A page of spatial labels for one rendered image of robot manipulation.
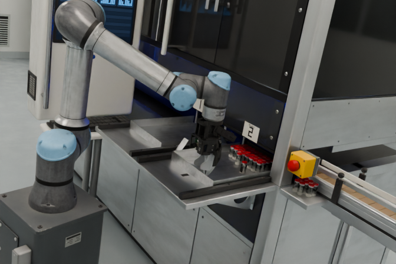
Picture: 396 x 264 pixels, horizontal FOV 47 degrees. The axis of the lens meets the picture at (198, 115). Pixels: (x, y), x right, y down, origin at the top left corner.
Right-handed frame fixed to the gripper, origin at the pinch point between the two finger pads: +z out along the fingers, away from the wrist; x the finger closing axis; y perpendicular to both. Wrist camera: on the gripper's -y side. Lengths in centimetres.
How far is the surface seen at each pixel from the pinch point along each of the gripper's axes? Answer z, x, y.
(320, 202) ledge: 4.0, 26.0, -31.2
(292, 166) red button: -8.0, 18.9, -20.5
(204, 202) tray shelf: 4.4, 10.9, 8.8
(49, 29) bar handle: -32, -83, 29
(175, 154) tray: 0.6, -17.5, 1.9
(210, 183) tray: 1.9, 4.7, 1.9
